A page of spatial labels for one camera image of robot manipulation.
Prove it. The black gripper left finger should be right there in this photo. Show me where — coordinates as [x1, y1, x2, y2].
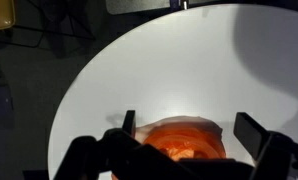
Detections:
[121, 109, 137, 138]

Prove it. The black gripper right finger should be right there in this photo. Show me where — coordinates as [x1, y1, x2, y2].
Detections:
[233, 112, 273, 168]

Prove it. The orange plastic bag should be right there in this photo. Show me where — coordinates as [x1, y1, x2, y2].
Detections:
[110, 115, 227, 180]

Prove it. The grey flat panel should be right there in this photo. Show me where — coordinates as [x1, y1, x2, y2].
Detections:
[105, 0, 173, 16]

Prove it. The black wire chair frame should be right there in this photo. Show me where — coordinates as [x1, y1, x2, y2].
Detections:
[8, 0, 97, 58]

